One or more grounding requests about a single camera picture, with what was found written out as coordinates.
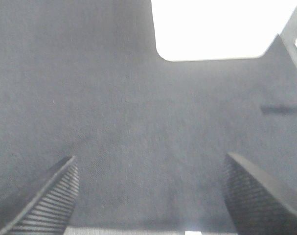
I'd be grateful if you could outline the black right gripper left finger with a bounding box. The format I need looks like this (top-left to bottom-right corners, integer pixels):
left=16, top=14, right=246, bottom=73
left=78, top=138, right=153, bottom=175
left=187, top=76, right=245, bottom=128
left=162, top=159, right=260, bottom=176
left=0, top=156, right=79, bottom=235

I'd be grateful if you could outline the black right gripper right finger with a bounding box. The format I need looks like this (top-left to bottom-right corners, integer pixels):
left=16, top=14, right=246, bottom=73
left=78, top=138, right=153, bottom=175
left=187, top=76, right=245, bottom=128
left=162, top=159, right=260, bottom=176
left=223, top=153, right=297, bottom=235

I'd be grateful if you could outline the white storage box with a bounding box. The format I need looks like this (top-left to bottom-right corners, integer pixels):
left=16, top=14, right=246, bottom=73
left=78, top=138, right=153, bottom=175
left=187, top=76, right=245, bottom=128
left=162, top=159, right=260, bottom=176
left=151, top=0, right=297, bottom=62

